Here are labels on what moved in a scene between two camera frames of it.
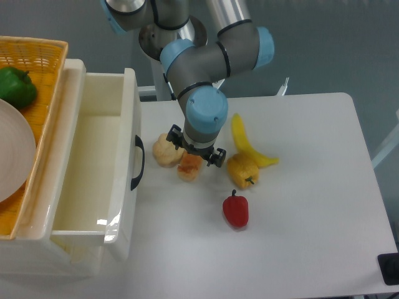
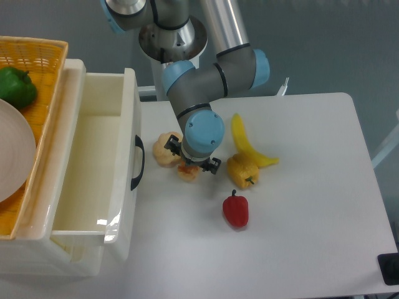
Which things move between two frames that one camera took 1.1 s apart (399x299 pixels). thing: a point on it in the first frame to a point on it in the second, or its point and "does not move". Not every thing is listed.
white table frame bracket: (283, 88) does not move
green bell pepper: (16, 86) does not move
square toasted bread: (189, 166) does not move
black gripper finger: (176, 136) to (174, 145)
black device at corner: (389, 266) does not move
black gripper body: (201, 152) to (204, 164)
